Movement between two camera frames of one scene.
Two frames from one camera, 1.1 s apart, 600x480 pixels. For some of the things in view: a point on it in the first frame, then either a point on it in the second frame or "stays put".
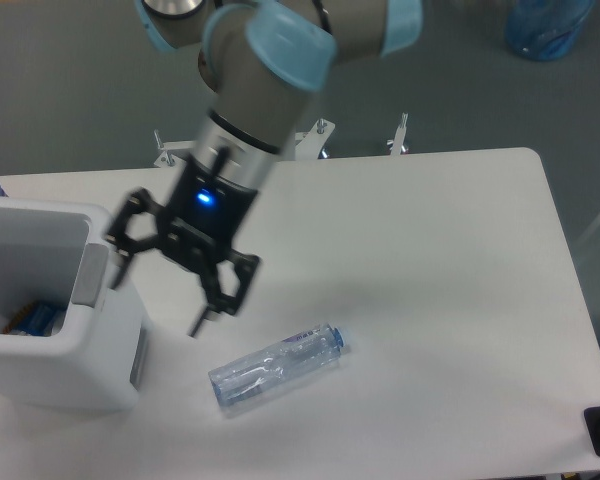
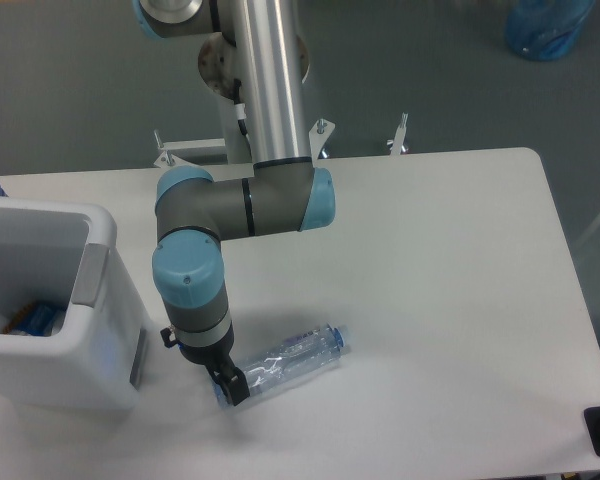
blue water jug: x=544 y=30 stays put
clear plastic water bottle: x=309 y=349 stays put
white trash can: x=55 y=332 stays put
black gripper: x=197 y=228 to x=217 y=358
